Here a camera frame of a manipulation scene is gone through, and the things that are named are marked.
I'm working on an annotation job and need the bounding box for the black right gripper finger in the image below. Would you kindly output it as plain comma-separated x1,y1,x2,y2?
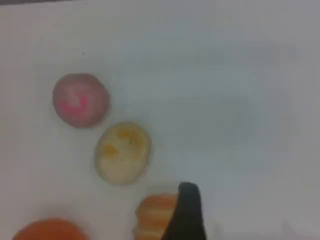
161,182,207,240

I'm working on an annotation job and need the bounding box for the orange striped bread roll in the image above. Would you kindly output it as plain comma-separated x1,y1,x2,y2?
132,193,180,240

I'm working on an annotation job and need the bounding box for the orange fruit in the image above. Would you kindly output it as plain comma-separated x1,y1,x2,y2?
11,217,89,240

